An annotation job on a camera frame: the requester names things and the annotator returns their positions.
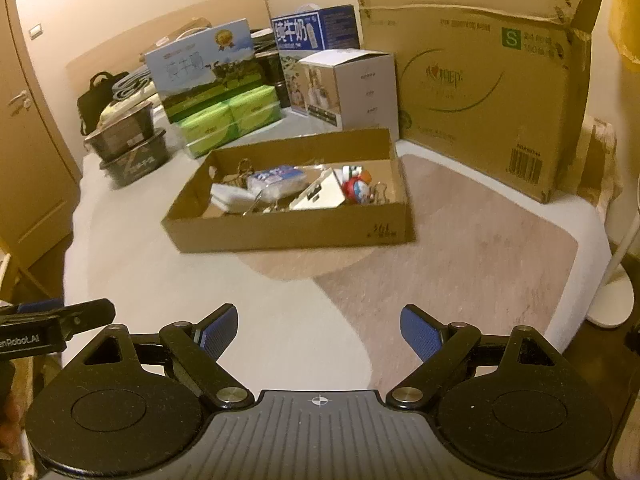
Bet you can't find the black bag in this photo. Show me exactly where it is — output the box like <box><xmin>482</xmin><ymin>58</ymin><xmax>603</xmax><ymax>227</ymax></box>
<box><xmin>77</xmin><ymin>71</ymin><xmax>130</xmax><ymax>136</ymax></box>

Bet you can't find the wooden door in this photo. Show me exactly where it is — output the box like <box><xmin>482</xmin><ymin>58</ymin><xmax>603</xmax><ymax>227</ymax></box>
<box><xmin>0</xmin><ymin>0</ymin><xmax>83</xmax><ymax>271</ymax></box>

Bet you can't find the folded grey cloth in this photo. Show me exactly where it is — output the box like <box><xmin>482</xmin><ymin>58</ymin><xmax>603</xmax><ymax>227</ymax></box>
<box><xmin>112</xmin><ymin>71</ymin><xmax>151</xmax><ymax>103</ymax></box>

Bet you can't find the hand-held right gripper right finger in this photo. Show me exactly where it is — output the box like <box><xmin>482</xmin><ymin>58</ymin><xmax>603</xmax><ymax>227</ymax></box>
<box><xmin>386</xmin><ymin>303</ymin><xmax>563</xmax><ymax>411</ymax></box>

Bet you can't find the red toy figure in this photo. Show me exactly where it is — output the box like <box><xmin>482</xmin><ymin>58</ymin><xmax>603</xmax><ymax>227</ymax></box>
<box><xmin>341</xmin><ymin>165</ymin><xmax>375</xmax><ymax>204</ymax></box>

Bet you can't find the black canister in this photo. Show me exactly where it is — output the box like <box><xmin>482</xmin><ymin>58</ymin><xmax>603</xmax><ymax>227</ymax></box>
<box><xmin>250</xmin><ymin>27</ymin><xmax>291</xmax><ymax>108</ymax></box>

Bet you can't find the blue milk carton box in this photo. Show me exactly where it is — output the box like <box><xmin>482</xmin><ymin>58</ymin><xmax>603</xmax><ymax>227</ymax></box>
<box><xmin>270</xmin><ymin>4</ymin><xmax>360</xmax><ymax>111</ymax></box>

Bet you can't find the blue tissue packet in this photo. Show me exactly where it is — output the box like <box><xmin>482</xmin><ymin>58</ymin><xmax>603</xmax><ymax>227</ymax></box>
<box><xmin>247</xmin><ymin>164</ymin><xmax>331</xmax><ymax>201</ymax></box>

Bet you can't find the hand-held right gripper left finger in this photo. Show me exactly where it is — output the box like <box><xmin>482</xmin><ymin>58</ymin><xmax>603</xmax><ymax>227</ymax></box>
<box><xmin>82</xmin><ymin>302</ymin><xmax>252</xmax><ymax>411</ymax></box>

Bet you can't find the shallow cardboard tray box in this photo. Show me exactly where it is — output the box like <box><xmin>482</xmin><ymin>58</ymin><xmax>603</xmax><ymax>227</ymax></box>
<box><xmin>160</xmin><ymin>127</ymin><xmax>417</xmax><ymax>253</ymax></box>

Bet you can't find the green tissue pack bundle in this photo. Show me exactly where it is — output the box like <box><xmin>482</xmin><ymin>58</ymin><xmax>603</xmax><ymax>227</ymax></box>
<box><xmin>175</xmin><ymin>85</ymin><xmax>283</xmax><ymax>160</ymax></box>

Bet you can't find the white product box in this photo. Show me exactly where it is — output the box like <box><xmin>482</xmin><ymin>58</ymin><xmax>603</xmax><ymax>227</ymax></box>
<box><xmin>297</xmin><ymin>49</ymin><xmax>400</xmax><ymax>143</ymax></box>

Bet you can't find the white card box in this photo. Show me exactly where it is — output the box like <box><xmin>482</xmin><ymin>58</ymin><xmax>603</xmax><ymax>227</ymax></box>
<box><xmin>289</xmin><ymin>169</ymin><xmax>347</xmax><ymax>211</ymax></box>

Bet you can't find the black food container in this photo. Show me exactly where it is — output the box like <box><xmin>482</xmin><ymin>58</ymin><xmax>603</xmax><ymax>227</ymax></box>
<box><xmin>82</xmin><ymin>101</ymin><xmax>156</xmax><ymax>157</ymax></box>
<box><xmin>99</xmin><ymin>127</ymin><xmax>170</xmax><ymax>188</ymax></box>

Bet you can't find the wooden headboard panel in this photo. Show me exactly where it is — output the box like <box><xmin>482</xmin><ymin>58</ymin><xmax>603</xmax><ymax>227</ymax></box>
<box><xmin>65</xmin><ymin>0</ymin><xmax>273</xmax><ymax>81</ymax></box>

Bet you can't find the zebra striped hair clip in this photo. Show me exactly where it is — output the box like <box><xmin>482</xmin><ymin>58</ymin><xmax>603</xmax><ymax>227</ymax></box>
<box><xmin>222</xmin><ymin>160</ymin><xmax>256</xmax><ymax>186</ymax></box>

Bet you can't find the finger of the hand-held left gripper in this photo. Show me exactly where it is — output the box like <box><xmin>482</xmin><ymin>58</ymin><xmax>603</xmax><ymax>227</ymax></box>
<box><xmin>12</xmin><ymin>299</ymin><xmax>66</xmax><ymax>315</ymax></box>
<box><xmin>0</xmin><ymin>298</ymin><xmax>117</xmax><ymax>342</ymax></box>

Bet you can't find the white square night light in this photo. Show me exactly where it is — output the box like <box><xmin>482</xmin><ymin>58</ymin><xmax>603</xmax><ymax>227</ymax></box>
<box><xmin>210</xmin><ymin>182</ymin><xmax>256</xmax><ymax>213</ymax></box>

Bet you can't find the green milk carton box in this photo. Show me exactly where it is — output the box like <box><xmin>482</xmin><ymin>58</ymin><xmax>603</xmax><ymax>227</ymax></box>
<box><xmin>145</xmin><ymin>18</ymin><xmax>266</xmax><ymax>123</ymax></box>

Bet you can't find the yellow plastic bag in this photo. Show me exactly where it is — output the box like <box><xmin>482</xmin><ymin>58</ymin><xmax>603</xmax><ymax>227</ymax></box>
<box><xmin>607</xmin><ymin>0</ymin><xmax>640</xmax><ymax>66</ymax></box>

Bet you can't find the white floor stand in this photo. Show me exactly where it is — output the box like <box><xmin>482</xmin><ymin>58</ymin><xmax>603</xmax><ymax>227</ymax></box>
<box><xmin>585</xmin><ymin>187</ymin><xmax>640</xmax><ymax>331</ymax></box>

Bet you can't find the large brown cardboard box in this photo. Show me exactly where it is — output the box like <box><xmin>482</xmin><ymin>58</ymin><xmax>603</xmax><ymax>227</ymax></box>
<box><xmin>356</xmin><ymin>0</ymin><xmax>606</xmax><ymax>205</ymax></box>

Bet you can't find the pale plastic bag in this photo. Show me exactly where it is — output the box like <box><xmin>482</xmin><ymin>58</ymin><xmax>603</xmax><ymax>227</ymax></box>
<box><xmin>97</xmin><ymin>95</ymin><xmax>151</xmax><ymax>121</ymax></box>

